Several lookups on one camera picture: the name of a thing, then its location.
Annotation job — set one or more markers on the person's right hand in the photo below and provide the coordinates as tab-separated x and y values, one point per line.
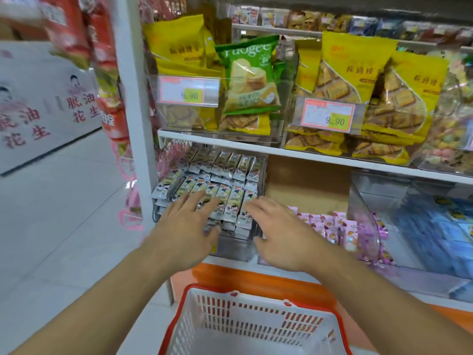
292	240

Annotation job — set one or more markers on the person's left hand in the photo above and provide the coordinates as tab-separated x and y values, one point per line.
181	236

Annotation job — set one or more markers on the person's right thumb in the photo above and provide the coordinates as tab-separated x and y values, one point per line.
261	247

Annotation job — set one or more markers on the person's left thumb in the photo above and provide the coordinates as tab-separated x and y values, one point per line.
212	232

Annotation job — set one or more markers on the person's right forearm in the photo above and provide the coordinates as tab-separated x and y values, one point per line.
384	306

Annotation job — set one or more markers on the person's left forearm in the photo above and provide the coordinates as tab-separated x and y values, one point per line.
99	306

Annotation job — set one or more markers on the clear bin of grey packets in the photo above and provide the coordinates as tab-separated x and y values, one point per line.
236	251

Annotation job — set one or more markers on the rows of small grey packets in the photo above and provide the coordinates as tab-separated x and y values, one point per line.
221	173

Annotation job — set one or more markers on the brown cardboard sheet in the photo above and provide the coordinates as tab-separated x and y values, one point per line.
306	184

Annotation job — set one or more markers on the white shopping basket red rim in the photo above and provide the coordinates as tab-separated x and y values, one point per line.
255	325

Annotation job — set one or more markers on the pile of pink candy packets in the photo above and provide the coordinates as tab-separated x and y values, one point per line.
340	232

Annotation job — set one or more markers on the clear bin of pink packets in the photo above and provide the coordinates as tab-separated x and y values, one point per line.
364	221

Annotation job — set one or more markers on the white metal shelf board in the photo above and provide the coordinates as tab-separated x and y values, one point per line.
317	153

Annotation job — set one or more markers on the yellow biscuit snack bag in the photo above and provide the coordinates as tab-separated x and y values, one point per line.
188	118
175	40
245	123

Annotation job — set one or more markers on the red bordered price tag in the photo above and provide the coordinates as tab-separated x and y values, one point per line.
188	90
327	115

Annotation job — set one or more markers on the clear bin of blue packets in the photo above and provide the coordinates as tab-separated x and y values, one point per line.
406	255

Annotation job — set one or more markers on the green biscuit bag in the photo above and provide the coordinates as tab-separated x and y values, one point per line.
251	81

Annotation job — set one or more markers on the clear bin with green bag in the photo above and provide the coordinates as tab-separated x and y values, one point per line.
286	70

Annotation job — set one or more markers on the pile of blue packets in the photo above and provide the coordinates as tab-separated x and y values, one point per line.
439	232

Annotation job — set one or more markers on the clear bin of yellow bags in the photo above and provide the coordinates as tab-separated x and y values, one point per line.
414	151

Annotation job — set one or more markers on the pile of yellow biscuit bags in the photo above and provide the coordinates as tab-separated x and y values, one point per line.
369	81

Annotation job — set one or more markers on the strip of red snack bags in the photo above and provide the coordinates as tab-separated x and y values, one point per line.
96	55

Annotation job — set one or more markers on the white carton with red print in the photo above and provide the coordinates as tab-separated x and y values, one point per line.
40	107

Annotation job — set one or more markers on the pastel candy bag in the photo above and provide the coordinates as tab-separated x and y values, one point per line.
451	136

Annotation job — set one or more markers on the row of assorted snack packets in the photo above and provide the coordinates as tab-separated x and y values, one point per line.
347	22

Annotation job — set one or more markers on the white shelf upright post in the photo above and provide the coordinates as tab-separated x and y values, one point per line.
135	107

